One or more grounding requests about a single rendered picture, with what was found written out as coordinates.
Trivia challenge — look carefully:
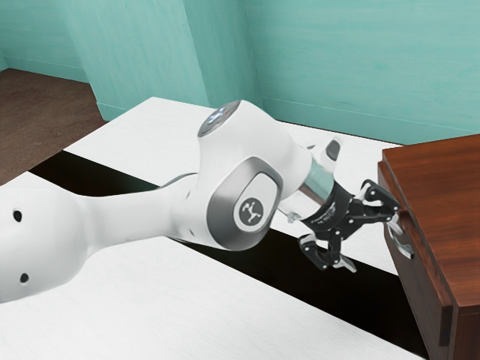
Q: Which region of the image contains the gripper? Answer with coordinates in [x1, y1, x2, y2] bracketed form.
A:
[298, 178, 403, 274]

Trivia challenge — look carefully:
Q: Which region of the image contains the brown wooden drawer cabinet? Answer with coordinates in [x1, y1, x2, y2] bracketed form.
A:
[376, 135, 480, 360]

